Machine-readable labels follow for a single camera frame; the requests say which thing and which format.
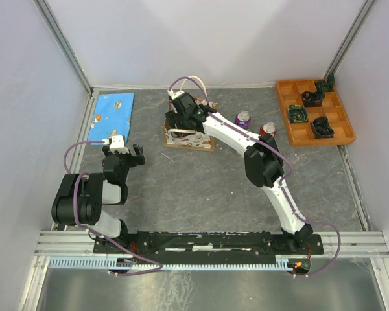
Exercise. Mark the black rolled sock upper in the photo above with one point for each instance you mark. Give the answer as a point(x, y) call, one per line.
point(312, 99)

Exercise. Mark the black rolled sock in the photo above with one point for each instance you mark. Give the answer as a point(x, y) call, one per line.
point(312, 99)
point(321, 128)

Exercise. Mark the blue patterned cloth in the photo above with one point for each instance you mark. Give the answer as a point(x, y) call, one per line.
point(112, 116)

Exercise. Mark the blue slotted cable duct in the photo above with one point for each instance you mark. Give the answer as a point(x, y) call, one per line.
point(119, 263)

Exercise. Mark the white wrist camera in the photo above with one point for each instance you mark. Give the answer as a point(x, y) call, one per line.
point(174, 95)
point(117, 143)

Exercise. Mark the black rolled sock lower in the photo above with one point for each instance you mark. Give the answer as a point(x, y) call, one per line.
point(321, 128)

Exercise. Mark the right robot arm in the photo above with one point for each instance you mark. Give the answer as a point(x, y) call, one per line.
point(262, 161)

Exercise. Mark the dark rolled sock corner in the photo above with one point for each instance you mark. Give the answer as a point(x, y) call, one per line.
point(325, 85)

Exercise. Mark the patterned canvas tote bag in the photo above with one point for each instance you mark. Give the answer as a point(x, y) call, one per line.
point(188, 139)

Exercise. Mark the orange wooden divider tray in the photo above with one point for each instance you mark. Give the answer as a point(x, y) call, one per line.
point(301, 134)

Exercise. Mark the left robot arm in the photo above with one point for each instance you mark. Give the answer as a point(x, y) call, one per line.
point(80, 202)

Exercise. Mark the red soda can front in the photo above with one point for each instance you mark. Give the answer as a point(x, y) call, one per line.
point(268, 128)

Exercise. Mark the blue green rolled sock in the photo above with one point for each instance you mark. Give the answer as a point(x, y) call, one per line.
point(297, 114)

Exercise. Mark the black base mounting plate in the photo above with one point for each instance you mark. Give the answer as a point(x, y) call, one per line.
point(205, 248)

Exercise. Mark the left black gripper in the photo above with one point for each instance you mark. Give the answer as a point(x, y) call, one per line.
point(135, 160)

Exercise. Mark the purple soda can back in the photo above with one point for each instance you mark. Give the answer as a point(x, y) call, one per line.
point(243, 119)

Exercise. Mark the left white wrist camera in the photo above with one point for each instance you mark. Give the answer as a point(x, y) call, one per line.
point(117, 143)

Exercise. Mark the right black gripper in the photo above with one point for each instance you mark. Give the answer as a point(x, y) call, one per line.
point(172, 119)

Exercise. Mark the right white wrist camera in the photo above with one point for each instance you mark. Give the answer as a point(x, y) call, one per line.
point(174, 95)

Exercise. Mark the aluminium front frame rail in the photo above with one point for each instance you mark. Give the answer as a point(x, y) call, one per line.
point(366, 244)

